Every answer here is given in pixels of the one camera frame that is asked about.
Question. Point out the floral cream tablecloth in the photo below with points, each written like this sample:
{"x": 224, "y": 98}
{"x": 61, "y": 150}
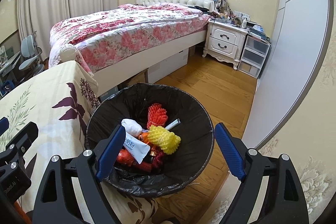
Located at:
{"x": 60, "y": 101}

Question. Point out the clear plastic drawer unit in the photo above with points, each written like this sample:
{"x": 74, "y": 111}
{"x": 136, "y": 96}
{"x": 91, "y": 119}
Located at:
{"x": 253, "y": 56}

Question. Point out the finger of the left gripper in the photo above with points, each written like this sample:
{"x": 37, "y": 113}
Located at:
{"x": 4, "y": 125}
{"x": 18, "y": 146}

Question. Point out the pink floral quilt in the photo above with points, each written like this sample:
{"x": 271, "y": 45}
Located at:
{"x": 107, "y": 37}

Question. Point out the red foam fruit net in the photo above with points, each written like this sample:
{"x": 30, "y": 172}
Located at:
{"x": 157, "y": 116}

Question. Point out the white round bed post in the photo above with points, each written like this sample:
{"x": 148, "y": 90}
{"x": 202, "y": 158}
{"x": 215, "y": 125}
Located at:
{"x": 67, "y": 52}

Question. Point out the white box under bed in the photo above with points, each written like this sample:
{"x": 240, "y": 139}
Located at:
{"x": 167, "y": 66}

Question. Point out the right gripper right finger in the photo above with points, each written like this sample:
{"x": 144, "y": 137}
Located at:
{"x": 284, "y": 200}

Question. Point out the orange plastic wrapper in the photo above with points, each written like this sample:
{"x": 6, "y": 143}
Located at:
{"x": 144, "y": 137}

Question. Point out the white sliding wardrobe door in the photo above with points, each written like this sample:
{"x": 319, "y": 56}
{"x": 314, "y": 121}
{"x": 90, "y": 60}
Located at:
{"x": 298, "y": 46}

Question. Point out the black lined trash bin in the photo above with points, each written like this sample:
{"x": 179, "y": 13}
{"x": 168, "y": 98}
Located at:
{"x": 180, "y": 168}

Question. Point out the white two-drawer nightstand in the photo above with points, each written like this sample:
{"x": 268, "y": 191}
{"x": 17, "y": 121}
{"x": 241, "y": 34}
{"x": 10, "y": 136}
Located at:
{"x": 224, "y": 42}

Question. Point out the white paper ball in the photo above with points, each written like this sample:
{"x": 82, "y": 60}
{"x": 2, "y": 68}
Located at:
{"x": 132, "y": 127}

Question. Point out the grey study desk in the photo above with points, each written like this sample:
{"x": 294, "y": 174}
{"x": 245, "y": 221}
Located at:
{"x": 7, "y": 69}

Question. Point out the silver white foil pouch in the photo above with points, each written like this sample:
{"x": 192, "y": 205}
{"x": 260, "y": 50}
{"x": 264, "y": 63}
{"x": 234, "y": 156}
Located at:
{"x": 136, "y": 148}

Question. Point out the white bed with headboard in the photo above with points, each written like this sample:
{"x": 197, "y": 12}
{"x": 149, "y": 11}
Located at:
{"x": 115, "y": 74}

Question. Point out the grey office chair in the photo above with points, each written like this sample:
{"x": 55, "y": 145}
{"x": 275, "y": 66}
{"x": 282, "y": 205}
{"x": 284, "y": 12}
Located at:
{"x": 32, "y": 64}

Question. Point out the red plastic bag ball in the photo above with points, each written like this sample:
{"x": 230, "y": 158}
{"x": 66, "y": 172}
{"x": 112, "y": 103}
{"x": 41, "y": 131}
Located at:
{"x": 125, "y": 158}

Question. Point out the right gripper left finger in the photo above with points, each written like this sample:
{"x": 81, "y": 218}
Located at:
{"x": 56, "y": 200}

